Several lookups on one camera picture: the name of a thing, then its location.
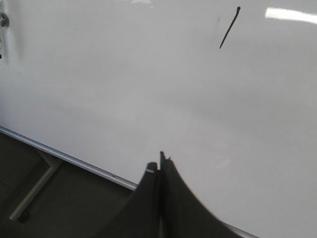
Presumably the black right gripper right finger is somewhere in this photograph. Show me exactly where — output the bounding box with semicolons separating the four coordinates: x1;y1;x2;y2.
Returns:
160;151;238;238

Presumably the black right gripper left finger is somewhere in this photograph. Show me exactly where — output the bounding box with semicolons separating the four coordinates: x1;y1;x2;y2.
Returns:
93;162;160;238

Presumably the black and white whiteboard marker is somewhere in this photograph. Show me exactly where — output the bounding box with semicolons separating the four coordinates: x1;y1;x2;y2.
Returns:
0;11;9;58

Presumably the white whiteboard with aluminium frame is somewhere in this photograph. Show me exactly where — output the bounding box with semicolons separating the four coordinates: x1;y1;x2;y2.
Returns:
0;0;317;238

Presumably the grey whiteboard stand leg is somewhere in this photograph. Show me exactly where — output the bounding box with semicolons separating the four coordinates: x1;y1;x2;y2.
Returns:
9;149;62;223

